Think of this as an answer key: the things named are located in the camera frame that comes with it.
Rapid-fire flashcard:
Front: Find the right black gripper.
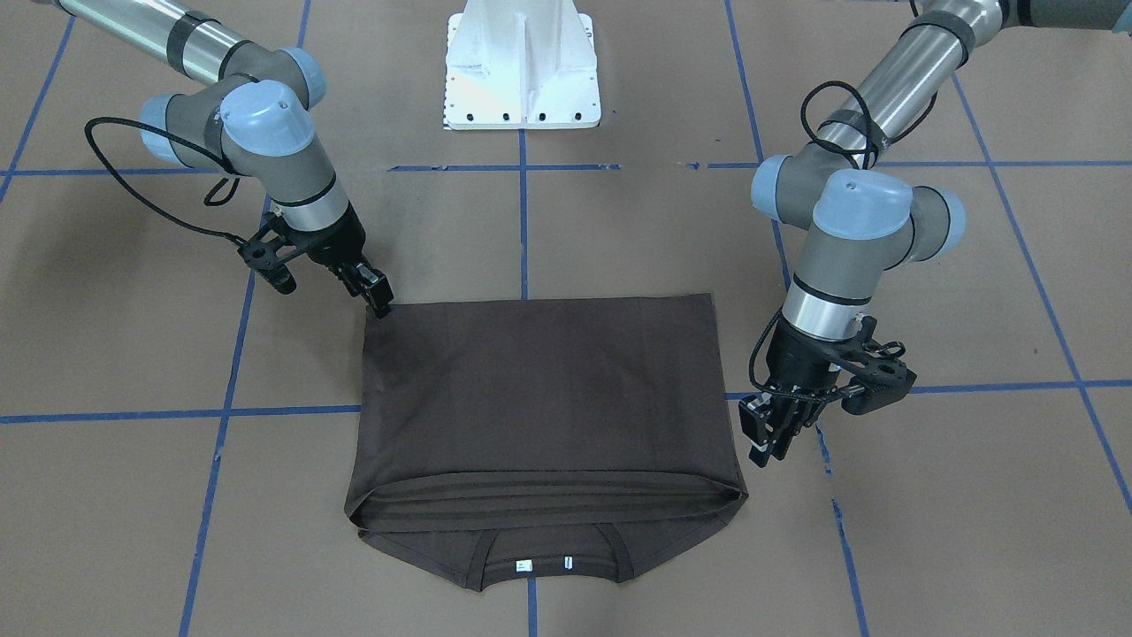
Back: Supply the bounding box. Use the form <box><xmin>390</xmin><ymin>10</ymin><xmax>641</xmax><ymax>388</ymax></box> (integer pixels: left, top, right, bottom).
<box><xmin>306</xmin><ymin>207</ymin><xmax>394</xmax><ymax>319</ymax></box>

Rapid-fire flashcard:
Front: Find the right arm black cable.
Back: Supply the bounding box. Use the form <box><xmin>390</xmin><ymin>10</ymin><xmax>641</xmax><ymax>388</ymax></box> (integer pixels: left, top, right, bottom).
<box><xmin>84</xmin><ymin>117</ymin><xmax>252</xmax><ymax>244</ymax></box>

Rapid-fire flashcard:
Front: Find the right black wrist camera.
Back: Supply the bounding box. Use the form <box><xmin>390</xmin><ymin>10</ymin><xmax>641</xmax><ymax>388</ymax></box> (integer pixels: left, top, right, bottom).
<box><xmin>237</xmin><ymin>218</ymin><xmax>309</xmax><ymax>295</ymax></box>

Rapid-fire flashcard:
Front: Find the dark brown t-shirt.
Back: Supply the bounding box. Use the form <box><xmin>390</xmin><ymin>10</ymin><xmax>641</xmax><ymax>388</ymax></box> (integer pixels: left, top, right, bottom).
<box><xmin>344</xmin><ymin>294</ymin><xmax>748</xmax><ymax>589</ymax></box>

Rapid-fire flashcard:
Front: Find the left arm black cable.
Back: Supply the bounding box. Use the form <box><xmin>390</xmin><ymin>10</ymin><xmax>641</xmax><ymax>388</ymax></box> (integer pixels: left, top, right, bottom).
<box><xmin>747</xmin><ymin>81</ymin><xmax>938</xmax><ymax>399</ymax></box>

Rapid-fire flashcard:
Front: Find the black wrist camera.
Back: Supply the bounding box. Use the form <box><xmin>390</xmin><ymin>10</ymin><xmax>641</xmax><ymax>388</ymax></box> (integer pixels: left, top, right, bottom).
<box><xmin>831</xmin><ymin>315</ymin><xmax>916</xmax><ymax>416</ymax></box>
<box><xmin>237</xmin><ymin>218</ymin><xmax>309</xmax><ymax>295</ymax></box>

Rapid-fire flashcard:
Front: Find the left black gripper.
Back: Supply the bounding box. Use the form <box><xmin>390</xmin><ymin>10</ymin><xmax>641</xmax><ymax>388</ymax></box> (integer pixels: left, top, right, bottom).
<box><xmin>739</xmin><ymin>316</ymin><xmax>840</xmax><ymax>468</ymax></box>

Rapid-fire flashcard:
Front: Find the white pedestal column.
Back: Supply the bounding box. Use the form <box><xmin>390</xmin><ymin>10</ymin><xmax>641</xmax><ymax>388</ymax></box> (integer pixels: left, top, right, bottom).
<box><xmin>441</xmin><ymin>1</ymin><xmax>602</xmax><ymax>132</ymax></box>

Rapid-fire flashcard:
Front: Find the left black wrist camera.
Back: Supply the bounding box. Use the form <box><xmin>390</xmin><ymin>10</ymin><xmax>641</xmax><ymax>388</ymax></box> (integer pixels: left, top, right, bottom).
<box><xmin>831</xmin><ymin>315</ymin><xmax>916</xmax><ymax>416</ymax></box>

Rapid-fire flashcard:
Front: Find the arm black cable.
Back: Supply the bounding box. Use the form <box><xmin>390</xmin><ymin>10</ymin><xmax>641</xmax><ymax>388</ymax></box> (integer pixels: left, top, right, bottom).
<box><xmin>84</xmin><ymin>117</ymin><xmax>252</xmax><ymax>244</ymax></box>
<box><xmin>747</xmin><ymin>81</ymin><xmax>938</xmax><ymax>399</ymax></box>

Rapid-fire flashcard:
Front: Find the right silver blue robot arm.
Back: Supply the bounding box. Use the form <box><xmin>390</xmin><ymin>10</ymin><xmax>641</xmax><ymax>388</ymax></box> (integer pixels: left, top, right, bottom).
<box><xmin>57</xmin><ymin>1</ymin><xmax>394</xmax><ymax>318</ymax></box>

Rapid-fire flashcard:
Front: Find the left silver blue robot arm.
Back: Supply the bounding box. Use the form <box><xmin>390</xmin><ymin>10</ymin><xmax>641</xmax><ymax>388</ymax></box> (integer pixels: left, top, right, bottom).
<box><xmin>738</xmin><ymin>1</ymin><xmax>1129</xmax><ymax>467</ymax></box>

